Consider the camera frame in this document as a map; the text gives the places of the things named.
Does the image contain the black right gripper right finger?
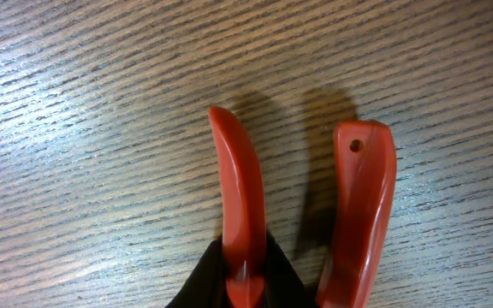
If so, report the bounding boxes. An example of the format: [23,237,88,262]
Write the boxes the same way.
[264,232,318,308]

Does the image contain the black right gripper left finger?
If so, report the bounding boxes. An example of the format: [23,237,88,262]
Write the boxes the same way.
[166,237,229,308]

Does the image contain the red handled cutters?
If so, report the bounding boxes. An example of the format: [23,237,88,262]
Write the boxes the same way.
[209,107,397,307]

